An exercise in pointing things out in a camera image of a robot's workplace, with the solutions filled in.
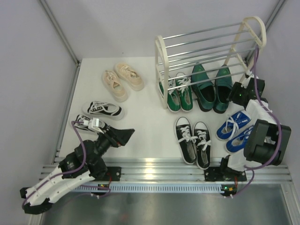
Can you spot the black canvas sneaker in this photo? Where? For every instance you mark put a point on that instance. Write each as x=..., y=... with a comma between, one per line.
x=203, y=145
x=186, y=140

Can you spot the black white sneaker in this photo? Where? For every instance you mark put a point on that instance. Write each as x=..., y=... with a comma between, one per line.
x=82, y=123
x=103, y=109

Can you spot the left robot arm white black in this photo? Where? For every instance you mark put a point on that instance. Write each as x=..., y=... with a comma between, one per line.
x=82, y=165

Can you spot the blue canvas sneaker lower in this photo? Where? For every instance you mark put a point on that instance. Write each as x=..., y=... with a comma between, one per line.
x=239, y=142

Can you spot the perforated cable duct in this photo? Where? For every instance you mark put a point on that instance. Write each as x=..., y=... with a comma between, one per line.
x=171, y=187

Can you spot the blue canvas sneaker upper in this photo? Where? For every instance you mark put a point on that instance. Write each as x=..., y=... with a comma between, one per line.
x=233, y=124

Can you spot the black white sneaker upper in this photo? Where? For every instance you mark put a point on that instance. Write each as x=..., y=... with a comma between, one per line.
x=103, y=109

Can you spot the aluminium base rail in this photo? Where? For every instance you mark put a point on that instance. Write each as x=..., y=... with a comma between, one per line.
x=175, y=170

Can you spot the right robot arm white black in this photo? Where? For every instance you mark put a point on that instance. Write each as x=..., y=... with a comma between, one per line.
x=254, y=139

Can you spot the cream shoe rack metal bars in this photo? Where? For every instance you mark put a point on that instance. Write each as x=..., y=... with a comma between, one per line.
x=211, y=47

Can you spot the blue canvas sneaker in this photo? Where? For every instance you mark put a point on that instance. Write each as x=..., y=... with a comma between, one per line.
x=239, y=142
x=233, y=124

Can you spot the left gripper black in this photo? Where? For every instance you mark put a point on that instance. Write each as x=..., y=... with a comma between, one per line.
x=121, y=136

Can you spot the green loafer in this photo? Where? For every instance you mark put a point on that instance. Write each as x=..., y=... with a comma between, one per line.
x=204, y=91
x=223, y=87

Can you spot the green canvas sneaker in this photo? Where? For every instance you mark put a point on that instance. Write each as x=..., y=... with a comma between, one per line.
x=184, y=91
x=173, y=102

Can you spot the beige sneaker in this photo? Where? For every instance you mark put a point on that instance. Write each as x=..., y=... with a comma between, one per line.
x=129, y=75
x=114, y=86

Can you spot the beige sneaker left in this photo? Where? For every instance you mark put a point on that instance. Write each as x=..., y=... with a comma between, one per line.
x=114, y=86

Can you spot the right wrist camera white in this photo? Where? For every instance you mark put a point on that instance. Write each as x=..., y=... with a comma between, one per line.
x=248, y=76

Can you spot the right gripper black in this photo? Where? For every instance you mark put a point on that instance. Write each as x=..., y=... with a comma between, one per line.
x=236, y=88

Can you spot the black white sneaker lower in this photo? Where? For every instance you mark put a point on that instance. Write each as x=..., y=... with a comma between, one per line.
x=82, y=123

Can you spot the beige sneaker right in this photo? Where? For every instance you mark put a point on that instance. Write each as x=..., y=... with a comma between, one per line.
x=129, y=75

